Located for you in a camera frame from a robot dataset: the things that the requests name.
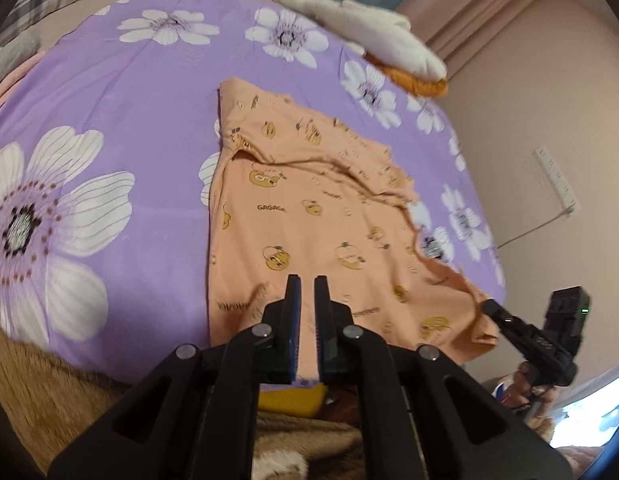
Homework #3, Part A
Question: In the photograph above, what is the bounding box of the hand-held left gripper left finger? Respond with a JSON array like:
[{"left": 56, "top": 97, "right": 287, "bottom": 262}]
[{"left": 47, "top": 275, "right": 303, "bottom": 480}]

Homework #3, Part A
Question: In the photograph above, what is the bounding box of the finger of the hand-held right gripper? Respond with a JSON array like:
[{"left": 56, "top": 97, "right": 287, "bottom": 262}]
[{"left": 482, "top": 298, "right": 537, "bottom": 356}]

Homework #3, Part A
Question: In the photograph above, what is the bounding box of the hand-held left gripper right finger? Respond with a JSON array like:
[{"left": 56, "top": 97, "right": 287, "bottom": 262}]
[{"left": 314, "top": 275, "right": 573, "bottom": 480}]

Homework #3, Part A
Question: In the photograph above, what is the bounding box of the orange printed baby garment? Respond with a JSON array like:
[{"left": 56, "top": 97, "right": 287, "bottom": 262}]
[{"left": 207, "top": 77, "right": 500, "bottom": 363}]

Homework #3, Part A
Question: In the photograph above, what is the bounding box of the person's right hand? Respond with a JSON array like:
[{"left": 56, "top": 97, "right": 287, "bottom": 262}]
[{"left": 518, "top": 362, "right": 557, "bottom": 431}]

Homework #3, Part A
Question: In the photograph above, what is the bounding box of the blue white cloth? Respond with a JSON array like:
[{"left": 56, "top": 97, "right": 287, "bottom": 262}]
[{"left": 548, "top": 364, "right": 619, "bottom": 467}]

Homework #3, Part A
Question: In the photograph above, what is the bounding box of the yellow flat object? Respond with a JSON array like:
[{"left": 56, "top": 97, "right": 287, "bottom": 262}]
[{"left": 258, "top": 384, "right": 326, "bottom": 417}]

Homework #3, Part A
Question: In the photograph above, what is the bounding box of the white power strip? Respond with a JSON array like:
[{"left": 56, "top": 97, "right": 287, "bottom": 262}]
[{"left": 533, "top": 146, "right": 579, "bottom": 217}]

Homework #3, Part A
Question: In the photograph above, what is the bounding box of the purple floral bedsheet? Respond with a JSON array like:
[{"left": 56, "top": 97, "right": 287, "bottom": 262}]
[{"left": 0, "top": 0, "right": 507, "bottom": 386}]

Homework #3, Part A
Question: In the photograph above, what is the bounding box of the brown fuzzy blanket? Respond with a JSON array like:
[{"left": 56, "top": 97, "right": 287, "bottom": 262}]
[{"left": 0, "top": 325, "right": 365, "bottom": 480}]

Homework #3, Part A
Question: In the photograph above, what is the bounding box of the white goose plush toy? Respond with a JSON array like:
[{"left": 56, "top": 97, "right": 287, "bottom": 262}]
[{"left": 254, "top": 0, "right": 449, "bottom": 99}]

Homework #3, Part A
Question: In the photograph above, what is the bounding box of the pink curtain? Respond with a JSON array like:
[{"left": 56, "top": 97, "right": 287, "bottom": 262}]
[{"left": 395, "top": 0, "right": 563, "bottom": 77}]

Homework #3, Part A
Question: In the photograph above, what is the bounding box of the plaid pillow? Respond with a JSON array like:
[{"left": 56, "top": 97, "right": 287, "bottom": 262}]
[{"left": 0, "top": 0, "right": 96, "bottom": 57}]

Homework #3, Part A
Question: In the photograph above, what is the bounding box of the thin wall cable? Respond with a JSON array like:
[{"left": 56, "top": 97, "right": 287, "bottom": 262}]
[{"left": 494, "top": 209, "right": 576, "bottom": 251}]

